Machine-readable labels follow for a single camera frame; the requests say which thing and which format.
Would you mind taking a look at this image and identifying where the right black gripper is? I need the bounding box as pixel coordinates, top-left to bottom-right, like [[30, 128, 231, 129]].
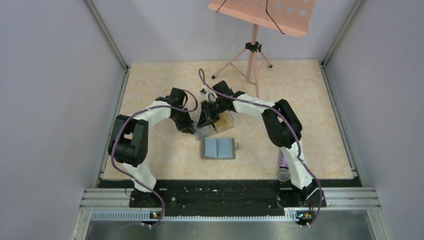
[[197, 99, 226, 130]]

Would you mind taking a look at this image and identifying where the clear plastic card box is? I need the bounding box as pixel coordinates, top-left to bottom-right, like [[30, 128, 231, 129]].
[[193, 111, 234, 141]]

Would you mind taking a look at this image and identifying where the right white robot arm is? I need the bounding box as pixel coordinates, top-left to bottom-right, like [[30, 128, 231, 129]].
[[198, 81, 324, 208]]

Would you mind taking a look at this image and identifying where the purple glitter microphone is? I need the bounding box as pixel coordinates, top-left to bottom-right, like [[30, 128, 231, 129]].
[[277, 150, 291, 183]]

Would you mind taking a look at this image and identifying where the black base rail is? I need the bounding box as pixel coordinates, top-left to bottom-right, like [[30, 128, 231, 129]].
[[81, 178, 361, 219]]

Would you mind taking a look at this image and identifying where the pink music stand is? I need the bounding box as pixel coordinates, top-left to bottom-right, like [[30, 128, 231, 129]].
[[208, 0, 317, 115]]

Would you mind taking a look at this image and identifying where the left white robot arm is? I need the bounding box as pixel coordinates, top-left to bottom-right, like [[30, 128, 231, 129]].
[[108, 87, 196, 207]]

